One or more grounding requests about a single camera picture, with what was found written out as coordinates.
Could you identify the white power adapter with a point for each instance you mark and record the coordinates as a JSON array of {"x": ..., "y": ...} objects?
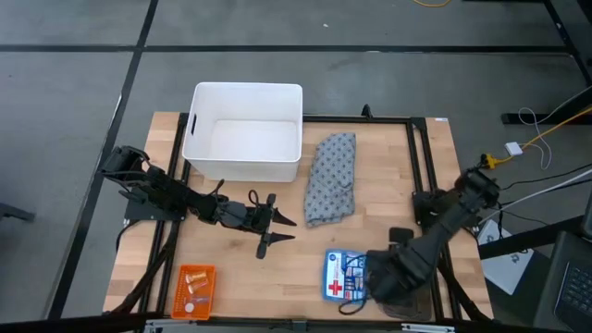
[{"x": 514, "y": 148}]

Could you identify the white plastic storage bin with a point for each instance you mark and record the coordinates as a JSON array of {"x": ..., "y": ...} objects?
[{"x": 250, "y": 139}]

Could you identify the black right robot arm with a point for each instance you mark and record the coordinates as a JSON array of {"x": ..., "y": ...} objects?
[{"x": 455, "y": 215}]

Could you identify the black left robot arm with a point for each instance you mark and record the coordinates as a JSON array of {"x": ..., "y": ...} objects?
[{"x": 162, "y": 189}]

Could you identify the black desk foot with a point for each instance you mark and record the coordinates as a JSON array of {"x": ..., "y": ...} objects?
[{"x": 522, "y": 119}]

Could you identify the white device box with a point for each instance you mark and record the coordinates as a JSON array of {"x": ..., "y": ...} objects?
[{"x": 509, "y": 270}]

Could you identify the black metal table frame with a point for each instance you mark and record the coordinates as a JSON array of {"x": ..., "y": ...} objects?
[{"x": 356, "y": 119}]

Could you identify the grey patterned cloth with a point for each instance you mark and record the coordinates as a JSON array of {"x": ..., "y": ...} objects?
[{"x": 330, "y": 180}]

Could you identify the orange pill bottle white cap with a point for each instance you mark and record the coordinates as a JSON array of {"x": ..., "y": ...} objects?
[
  {"x": 196, "y": 276},
  {"x": 198, "y": 286}
]

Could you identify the blue first aid kit pouch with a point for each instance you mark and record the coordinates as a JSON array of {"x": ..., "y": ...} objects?
[{"x": 342, "y": 277}]

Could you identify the dark laptop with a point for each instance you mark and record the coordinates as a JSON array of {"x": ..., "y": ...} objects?
[{"x": 573, "y": 287}]

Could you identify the black metal beam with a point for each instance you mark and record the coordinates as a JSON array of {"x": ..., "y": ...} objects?
[{"x": 532, "y": 238}]

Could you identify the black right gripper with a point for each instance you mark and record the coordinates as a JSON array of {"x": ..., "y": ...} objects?
[{"x": 402, "y": 273}]

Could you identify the silver metal bracket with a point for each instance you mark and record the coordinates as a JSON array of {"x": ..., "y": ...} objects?
[
  {"x": 427, "y": 328},
  {"x": 159, "y": 327}
]

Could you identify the orange slotted plastic basket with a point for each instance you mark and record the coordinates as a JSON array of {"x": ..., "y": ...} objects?
[{"x": 205, "y": 311}]

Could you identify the dark grey pouch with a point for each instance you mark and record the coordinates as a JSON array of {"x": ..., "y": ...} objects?
[{"x": 416, "y": 311}]

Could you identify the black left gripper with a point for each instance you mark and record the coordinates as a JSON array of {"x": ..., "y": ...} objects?
[{"x": 240, "y": 213}]

